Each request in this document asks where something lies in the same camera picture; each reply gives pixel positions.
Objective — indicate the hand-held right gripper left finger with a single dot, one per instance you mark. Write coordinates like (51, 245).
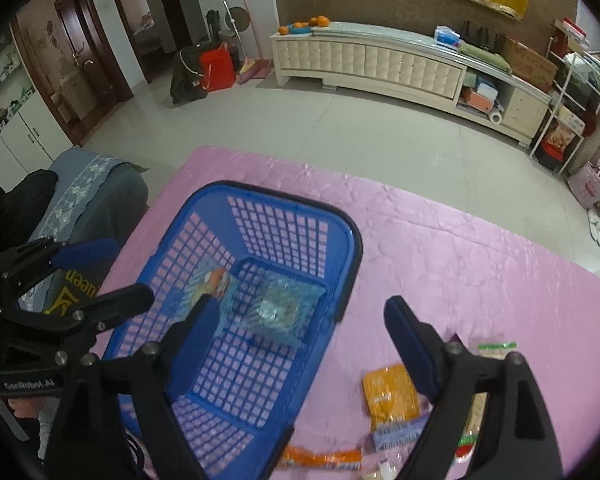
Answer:
(200, 332)

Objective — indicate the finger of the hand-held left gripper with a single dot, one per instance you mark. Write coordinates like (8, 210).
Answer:
(87, 254)
(122, 299)

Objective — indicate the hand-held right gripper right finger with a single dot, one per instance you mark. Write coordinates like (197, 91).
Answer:
(410, 347)

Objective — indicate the teal orange snack packet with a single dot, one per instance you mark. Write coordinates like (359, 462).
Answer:
(215, 282)

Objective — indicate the clear blue snack packet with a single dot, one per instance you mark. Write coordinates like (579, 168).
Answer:
(280, 310)

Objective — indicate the clear cracker packet green seal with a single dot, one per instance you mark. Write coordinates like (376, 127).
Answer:
(495, 347)

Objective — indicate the light blue tissue packet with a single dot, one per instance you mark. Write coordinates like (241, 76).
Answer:
(395, 437)

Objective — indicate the red silver snack packet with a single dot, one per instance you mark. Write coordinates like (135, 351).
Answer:
(464, 455)

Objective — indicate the pale clear snack packet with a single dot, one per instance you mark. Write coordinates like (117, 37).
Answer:
(382, 469)

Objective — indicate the blue plastic basket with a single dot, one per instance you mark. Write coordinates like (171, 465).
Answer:
(280, 220)

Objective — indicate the long orange white snack packet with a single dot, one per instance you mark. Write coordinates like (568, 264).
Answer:
(320, 457)

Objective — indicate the dark cloth yellow print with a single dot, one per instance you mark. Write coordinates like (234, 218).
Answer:
(75, 292)

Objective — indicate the grey floral chair cover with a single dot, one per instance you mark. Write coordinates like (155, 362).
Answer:
(80, 185)

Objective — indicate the black cloth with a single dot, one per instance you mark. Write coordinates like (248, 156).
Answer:
(25, 205)

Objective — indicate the pink quilted table cover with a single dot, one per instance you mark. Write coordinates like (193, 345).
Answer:
(480, 285)

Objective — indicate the white cupboard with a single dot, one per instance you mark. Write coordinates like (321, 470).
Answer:
(25, 130)

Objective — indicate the dark bag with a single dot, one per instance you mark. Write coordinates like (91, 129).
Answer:
(185, 80)

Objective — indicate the dark wooden door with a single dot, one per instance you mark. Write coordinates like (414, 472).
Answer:
(80, 35)

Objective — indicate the white slipper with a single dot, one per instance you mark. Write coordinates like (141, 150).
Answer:
(596, 227)

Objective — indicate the red paper bag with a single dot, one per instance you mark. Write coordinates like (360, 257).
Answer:
(217, 67)

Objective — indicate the pink bag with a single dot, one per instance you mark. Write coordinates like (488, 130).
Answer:
(585, 187)

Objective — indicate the red box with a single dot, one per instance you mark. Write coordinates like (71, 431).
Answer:
(550, 150)

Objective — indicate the white paper roll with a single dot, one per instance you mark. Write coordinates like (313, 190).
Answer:
(497, 118)

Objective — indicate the pink broom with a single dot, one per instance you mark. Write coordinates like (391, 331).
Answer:
(252, 71)

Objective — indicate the white metal rack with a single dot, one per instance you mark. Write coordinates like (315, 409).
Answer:
(541, 132)

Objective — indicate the orange flat box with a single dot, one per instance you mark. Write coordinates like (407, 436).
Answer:
(480, 102)

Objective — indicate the picture gift box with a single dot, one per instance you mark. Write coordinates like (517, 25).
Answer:
(560, 135)

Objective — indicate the black upright object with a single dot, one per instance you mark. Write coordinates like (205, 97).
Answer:
(212, 25)

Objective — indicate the white mop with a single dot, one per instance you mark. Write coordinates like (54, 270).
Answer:
(232, 25)

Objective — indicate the cream tv cabinet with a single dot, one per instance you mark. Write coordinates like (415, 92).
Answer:
(380, 65)

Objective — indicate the green folded cloth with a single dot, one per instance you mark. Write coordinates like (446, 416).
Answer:
(482, 56)

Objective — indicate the brown cardboard box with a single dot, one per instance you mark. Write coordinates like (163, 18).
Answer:
(527, 62)

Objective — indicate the blue white tissue box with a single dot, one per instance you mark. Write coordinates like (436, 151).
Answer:
(447, 36)

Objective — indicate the black router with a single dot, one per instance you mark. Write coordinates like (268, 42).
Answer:
(480, 37)

